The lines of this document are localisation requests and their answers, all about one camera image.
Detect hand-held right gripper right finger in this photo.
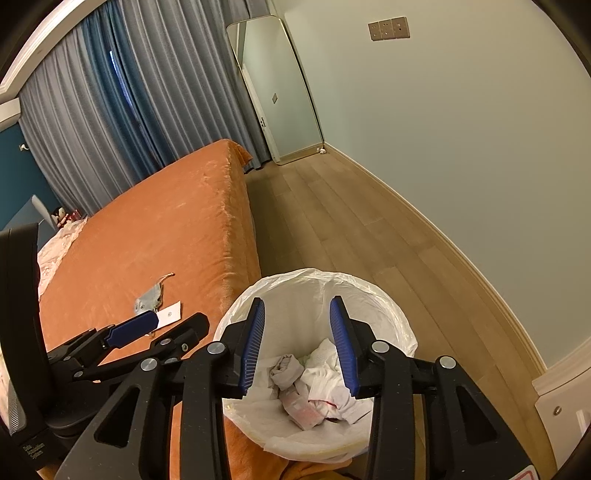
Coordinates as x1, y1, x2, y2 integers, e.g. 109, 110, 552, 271
329, 295, 542, 480

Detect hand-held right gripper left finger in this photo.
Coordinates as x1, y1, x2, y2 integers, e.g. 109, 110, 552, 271
54, 298, 267, 480

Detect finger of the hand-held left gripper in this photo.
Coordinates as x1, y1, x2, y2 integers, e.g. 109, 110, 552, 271
48, 310, 160, 371
69, 312, 211, 383

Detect white sock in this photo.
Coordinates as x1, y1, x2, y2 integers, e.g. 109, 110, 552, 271
300, 338, 346, 393

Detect knotted beige cloth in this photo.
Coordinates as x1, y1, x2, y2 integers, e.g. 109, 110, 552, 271
270, 353, 306, 389

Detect white wrapper with red trim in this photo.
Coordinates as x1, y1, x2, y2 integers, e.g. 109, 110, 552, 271
281, 387, 376, 431

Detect trash bin with white liner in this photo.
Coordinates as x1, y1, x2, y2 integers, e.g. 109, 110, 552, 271
221, 268, 419, 465

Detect white paper tag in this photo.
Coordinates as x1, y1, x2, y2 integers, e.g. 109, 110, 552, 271
154, 300, 182, 331

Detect pink quilt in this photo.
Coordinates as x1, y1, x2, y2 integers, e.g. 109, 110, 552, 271
36, 216, 89, 297

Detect blue upholstered headboard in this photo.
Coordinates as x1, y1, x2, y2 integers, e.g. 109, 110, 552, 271
9, 194, 54, 252

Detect small doll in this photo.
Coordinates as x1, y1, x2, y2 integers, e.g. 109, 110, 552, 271
52, 207, 83, 228

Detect orange blanket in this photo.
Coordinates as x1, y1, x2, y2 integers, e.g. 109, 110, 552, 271
36, 138, 352, 480

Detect white cabinet with knob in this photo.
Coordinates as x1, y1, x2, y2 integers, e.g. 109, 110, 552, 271
531, 359, 591, 462

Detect grey and blue curtains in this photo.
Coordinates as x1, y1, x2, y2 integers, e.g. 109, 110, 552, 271
17, 0, 275, 219

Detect gold framed standing mirror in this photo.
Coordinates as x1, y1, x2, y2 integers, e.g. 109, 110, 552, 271
226, 16, 327, 166

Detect grey tag with string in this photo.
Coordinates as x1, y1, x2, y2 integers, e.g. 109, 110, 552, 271
133, 272, 177, 315

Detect brown wall switch panel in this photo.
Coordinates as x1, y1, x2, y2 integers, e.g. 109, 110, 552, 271
368, 16, 410, 42

